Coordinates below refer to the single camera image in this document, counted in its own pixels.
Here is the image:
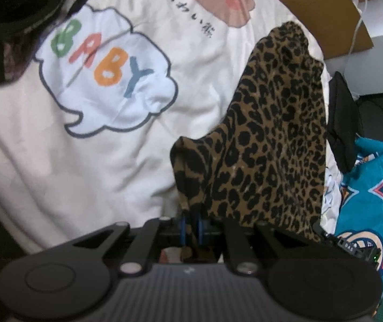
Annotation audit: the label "black clothes pile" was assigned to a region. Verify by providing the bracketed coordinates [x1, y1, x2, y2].
[0, 0, 105, 86]

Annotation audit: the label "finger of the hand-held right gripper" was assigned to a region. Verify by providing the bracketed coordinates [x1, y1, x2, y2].
[313, 223, 339, 245]

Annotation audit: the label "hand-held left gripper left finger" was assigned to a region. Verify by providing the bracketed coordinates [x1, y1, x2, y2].
[72, 217, 188, 277]

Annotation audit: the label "leopard print skirt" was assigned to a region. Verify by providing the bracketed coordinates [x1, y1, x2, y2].
[169, 21, 329, 264]

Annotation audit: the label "white cable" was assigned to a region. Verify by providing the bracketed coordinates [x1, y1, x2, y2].
[347, 0, 371, 57]

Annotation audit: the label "purple floral cloth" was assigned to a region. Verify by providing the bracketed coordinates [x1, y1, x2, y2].
[0, 3, 78, 78]

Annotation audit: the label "cardboard sheet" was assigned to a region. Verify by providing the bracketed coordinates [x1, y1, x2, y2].
[255, 0, 374, 61]

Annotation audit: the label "black folded clothes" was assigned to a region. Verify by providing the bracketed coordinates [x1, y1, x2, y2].
[327, 71, 361, 173]

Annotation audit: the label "teal printed blanket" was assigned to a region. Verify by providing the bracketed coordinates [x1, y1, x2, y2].
[334, 137, 383, 309]

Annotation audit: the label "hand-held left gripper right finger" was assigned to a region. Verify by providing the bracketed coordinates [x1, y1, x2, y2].
[196, 218, 316, 274]

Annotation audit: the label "white printed blanket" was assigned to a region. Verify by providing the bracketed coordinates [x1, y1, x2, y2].
[0, 0, 343, 265]

